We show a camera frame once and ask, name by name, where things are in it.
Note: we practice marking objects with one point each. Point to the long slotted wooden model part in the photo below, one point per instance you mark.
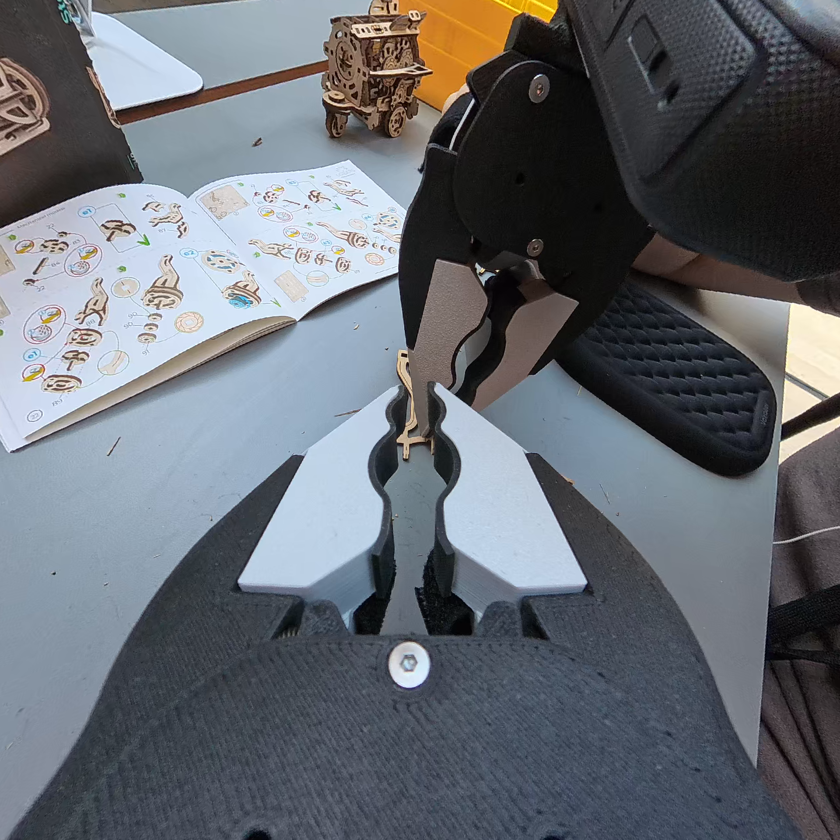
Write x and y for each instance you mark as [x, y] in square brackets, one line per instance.
[416, 413]

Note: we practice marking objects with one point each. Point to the yellow plastic crate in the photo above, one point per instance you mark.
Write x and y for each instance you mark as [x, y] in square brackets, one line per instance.
[453, 39]

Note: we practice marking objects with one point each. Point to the black mesh wrist rest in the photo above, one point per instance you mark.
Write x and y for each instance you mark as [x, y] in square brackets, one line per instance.
[676, 387]

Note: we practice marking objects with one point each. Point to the person's right hand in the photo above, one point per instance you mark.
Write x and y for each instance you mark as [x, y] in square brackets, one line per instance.
[456, 100]

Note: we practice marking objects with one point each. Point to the assembled wooden mechanical model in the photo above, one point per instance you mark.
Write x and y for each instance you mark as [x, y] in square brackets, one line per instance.
[374, 65]

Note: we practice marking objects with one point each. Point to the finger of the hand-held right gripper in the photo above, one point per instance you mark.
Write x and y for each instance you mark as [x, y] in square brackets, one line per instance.
[449, 315]
[531, 328]

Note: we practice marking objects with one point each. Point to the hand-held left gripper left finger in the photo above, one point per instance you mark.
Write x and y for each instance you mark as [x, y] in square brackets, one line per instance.
[315, 525]

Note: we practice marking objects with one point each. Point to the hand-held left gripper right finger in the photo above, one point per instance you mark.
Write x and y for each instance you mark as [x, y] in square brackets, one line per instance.
[505, 518]

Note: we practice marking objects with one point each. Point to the person's right forearm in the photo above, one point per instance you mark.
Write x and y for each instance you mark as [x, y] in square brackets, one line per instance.
[709, 269]

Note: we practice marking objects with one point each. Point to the black model kit box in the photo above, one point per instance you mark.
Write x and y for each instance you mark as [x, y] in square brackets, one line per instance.
[52, 65]

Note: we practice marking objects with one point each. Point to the white monitor stand base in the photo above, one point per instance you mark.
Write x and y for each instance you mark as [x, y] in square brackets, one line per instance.
[144, 72]

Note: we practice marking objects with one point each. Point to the open instruction booklet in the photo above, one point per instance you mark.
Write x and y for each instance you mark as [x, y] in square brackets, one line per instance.
[197, 295]

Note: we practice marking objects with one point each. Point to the person's grey brown clothing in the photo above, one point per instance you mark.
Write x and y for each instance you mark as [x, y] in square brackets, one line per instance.
[804, 722]

